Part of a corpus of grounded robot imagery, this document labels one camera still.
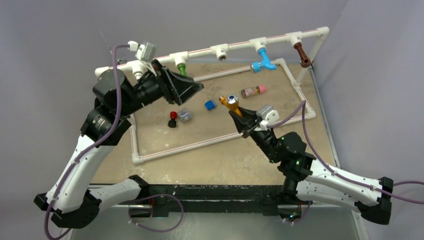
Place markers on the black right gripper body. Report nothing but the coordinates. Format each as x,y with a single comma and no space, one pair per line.
250,129

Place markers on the white water faucet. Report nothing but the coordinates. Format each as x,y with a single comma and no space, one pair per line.
138,70

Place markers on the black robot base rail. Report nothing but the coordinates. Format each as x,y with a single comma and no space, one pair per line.
268,200

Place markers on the green water faucet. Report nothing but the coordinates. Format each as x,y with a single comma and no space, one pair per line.
182,69

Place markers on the orange water faucet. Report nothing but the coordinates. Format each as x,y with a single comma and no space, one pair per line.
231,101

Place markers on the brown water faucet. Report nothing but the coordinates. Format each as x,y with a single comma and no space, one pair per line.
304,61

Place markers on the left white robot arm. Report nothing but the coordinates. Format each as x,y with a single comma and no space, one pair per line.
70,203

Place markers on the blue water faucet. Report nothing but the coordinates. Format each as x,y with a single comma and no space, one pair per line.
265,63

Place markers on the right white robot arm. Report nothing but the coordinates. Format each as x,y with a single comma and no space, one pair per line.
308,179

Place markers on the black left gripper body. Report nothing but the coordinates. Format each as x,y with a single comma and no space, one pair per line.
163,81

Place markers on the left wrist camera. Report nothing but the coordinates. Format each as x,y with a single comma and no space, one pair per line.
145,52

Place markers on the blue cube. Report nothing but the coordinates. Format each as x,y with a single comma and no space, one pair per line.
210,105

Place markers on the clear plastic small box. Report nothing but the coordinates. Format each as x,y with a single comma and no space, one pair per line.
184,115

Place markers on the red black knob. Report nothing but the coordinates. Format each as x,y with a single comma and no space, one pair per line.
172,123

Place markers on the pink capped small bottle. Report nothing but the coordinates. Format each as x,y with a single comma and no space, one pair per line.
252,91

